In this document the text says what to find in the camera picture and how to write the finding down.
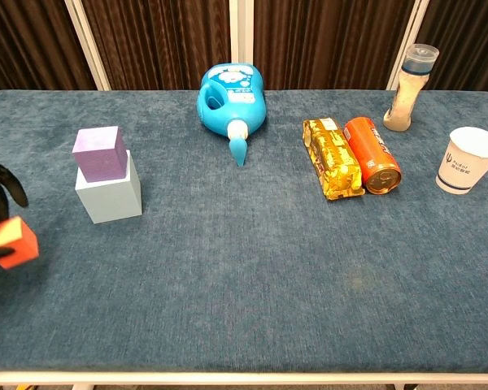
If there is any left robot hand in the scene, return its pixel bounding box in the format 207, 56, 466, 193
0, 162, 29, 265

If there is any small orange cube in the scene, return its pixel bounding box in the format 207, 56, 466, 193
0, 215, 40, 270

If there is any purple cube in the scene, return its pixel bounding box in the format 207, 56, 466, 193
72, 125, 129, 184

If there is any large light blue cube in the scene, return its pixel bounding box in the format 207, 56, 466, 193
74, 149, 143, 225

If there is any dark brown pleated curtain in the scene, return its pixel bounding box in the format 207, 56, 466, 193
83, 0, 232, 91
0, 0, 97, 98
254, 0, 418, 91
410, 0, 488, 98

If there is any blue detergent bottle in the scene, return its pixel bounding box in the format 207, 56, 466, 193
196, 63, 268, 168

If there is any blue table mat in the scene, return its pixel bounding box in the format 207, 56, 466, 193
0, 89, 488, 374

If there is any gold snack package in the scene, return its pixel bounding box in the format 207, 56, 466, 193
302, 117, 366, 201

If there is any orange drink can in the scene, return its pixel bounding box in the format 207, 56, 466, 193
343, 116, 403, 196

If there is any clear bottle with beige contents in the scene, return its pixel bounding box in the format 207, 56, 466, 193
382, 43, 440, 132

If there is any white paper cup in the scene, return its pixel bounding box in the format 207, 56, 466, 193
434, 126, 488, 196

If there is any white partition frame post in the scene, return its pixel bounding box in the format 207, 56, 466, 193
63, 0, 111, 91
228, 0, 256, 66
386, 0, 430, 91

